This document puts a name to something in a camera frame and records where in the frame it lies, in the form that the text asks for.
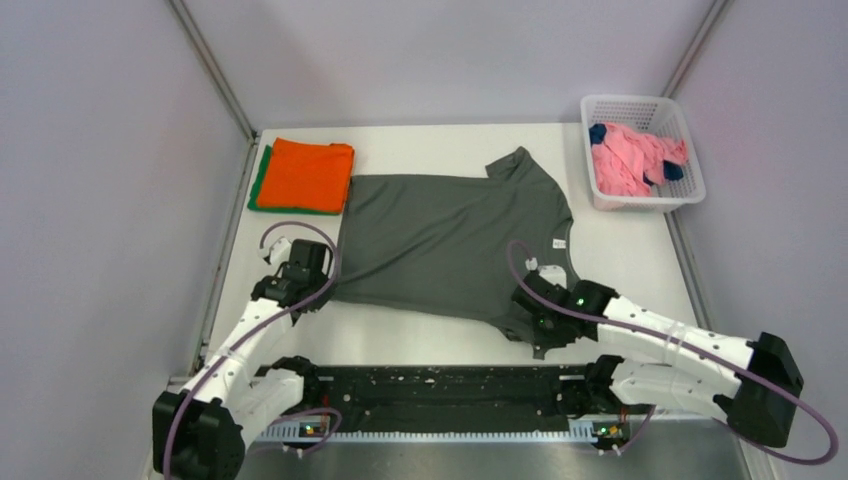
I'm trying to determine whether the grey t-shirt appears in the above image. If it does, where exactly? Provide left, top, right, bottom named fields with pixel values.
left=334, top=148, right=578, bottom=357

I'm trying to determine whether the white plastic laundry basket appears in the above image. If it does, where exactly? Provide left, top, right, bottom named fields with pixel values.
left=580, top=94, right=706, bottom=213

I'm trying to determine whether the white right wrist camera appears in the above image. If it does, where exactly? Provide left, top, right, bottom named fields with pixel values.
left=525, top=258, right=568, bottom=288

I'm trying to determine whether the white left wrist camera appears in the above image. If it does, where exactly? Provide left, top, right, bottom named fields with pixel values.
left=258, top=236, right=292, bottom=267

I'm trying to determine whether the folded green t-shirt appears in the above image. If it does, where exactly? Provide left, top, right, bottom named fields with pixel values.
left=247, top=145, right=336, bottom=216

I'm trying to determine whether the pink crumpled t-shirt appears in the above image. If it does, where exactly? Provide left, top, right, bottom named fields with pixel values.
left=589, top=121, right=689, bottom=197

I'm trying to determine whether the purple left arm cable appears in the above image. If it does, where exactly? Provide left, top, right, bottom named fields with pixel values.
left=161, top=220, right=342, bottom=480

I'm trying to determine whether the folded orange t-shirt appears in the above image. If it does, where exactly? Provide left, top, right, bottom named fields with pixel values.
left=258, top=138, right=355, bottom=215

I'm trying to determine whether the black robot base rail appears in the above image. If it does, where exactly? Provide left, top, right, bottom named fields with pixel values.
left=198, top=362, right=664, bottom=435

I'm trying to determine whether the aluminium frame post right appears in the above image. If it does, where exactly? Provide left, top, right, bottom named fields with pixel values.
left=661, top=0, right=734, bottom=98

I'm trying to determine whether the white slotted cable duct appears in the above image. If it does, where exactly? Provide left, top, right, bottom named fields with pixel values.
left=255, top=417, right=630, bottom=445

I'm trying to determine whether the aluminium frame post left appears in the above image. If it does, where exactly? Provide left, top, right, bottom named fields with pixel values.
left=165, top=0, right=256, bottom=142

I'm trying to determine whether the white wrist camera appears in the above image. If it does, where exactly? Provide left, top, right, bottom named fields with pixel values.
left=525, top=258, right=568, bottom=288
left=258, top=236, right=292, bottom=267

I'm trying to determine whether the aluminium frame post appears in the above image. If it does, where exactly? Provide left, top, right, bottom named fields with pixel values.
left=165, top=0, right=256, bottom=142
left=661, top=0, right=734, bottom=98

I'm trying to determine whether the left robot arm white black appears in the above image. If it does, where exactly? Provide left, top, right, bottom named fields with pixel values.
left=152, top=237, right=335, bottom=479

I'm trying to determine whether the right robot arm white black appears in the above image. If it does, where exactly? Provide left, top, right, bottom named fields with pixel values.
left=511, top=267, right=804, bottom=448

